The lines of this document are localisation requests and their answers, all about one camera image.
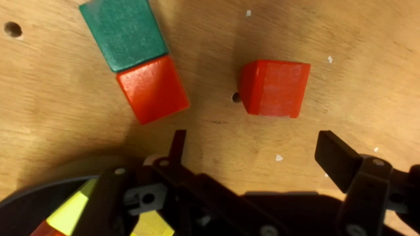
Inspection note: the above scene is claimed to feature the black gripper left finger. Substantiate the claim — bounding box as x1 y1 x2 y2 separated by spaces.
73 127 264 236

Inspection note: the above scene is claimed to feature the yellow wooden block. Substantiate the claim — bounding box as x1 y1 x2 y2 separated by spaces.
130 209 176 236
45 176 101 236

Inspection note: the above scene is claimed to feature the black bowl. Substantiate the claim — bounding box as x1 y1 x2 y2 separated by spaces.
0 173 189 236

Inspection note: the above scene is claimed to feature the green wooden block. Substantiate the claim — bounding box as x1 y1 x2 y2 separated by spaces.
79 0 171 74

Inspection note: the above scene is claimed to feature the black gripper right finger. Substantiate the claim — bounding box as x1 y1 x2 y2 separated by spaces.
313 129 420 236

